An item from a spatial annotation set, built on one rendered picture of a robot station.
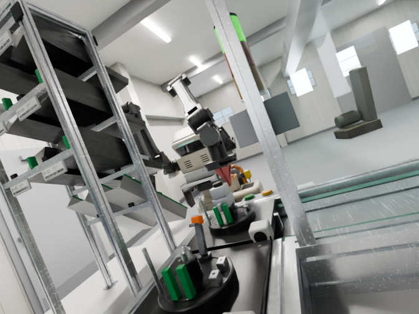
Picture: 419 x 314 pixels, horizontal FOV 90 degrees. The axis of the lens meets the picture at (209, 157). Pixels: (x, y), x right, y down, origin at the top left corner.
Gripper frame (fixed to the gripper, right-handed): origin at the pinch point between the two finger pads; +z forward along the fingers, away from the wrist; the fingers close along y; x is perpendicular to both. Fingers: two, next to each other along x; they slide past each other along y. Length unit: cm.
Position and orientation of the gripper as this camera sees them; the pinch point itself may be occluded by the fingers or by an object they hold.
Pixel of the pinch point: (229, 183)
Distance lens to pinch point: 72.6
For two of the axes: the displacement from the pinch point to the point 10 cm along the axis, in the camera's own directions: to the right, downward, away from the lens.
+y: 8.8, -3.1, -3.6
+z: 3.6, 9.3, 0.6
